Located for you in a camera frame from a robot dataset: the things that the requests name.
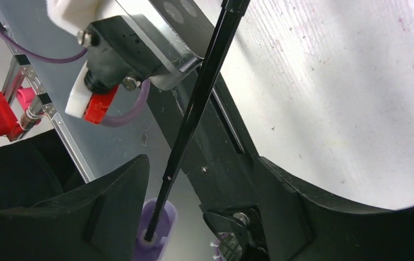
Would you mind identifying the lilac folding umbrella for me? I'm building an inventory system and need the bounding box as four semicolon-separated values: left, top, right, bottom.
135;1;250;251

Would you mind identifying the aluminium frame rail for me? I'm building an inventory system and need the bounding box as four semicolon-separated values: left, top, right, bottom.
0;1;94;182

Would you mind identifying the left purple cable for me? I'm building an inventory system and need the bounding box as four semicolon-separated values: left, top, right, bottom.
0;0;151;127

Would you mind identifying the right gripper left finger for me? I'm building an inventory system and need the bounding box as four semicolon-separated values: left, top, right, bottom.
0;154;150;260

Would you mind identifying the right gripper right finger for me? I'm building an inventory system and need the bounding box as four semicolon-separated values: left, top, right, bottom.
253;157;414;260

